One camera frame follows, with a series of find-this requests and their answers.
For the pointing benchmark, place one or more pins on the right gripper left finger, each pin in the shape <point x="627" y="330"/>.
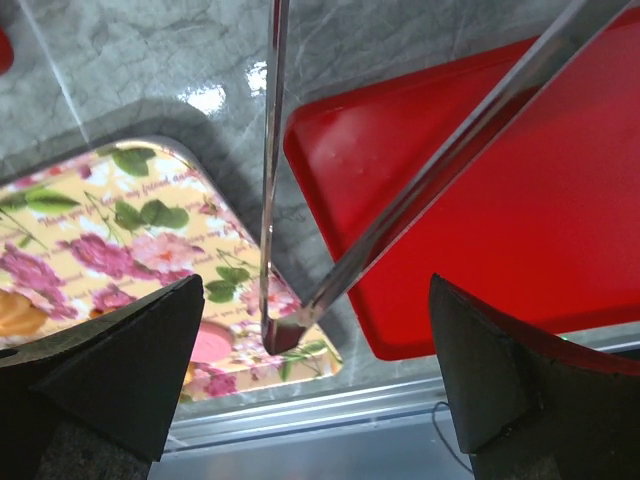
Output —
<point x="96" y="401"/>

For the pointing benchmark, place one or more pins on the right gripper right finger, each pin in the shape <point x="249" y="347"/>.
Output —
<point x="527" y="404"/>

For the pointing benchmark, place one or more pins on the metal tongs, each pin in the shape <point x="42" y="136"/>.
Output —
<point x="336" y="47"/>

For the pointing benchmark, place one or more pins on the orange flower cookie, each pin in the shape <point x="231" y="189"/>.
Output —
<point x="19" y="316"/>

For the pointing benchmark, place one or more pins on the red box lid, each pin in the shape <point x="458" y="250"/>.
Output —
<point x="544" y="226"/>

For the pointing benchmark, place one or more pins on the floral serving tray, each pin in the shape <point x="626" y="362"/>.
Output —
<point x="97" y="232"/>

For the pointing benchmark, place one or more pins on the aluminium rail frame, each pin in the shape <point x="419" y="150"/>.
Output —
<point x="331" y="380"/>

